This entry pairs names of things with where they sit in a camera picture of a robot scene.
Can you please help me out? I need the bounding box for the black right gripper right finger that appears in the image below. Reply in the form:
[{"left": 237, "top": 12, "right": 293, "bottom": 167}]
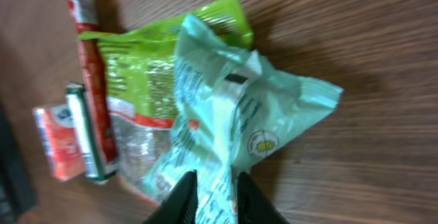
[{"left": 237, "top": 172, "right": 289, "bottom": 224}]

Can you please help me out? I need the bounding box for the green white gum pack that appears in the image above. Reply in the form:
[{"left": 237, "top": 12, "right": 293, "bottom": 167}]
[{"left": 66, "top": 82, "right": 115, "bottom": 185}]

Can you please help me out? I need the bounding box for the light teal tissue packet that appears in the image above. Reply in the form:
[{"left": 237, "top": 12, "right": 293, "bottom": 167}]
[{"left": 147, "top": 14, "right": 343, "bottom": 223}]

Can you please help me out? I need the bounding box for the red chocolate bar wrapper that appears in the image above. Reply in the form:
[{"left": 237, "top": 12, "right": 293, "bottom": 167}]
[{"left": 67, "top": 0, "right": 118, "bottom": 173}]

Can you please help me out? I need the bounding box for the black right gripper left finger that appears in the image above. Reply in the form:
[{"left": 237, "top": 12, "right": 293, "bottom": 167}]
[{"left": 142, "top": 171, "right": 198, "bottom": 224}]

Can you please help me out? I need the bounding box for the green snack bag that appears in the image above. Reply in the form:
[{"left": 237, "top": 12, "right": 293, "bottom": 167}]
[{"left": 77, "top": 0, "right": 255, "bottom": 206}]

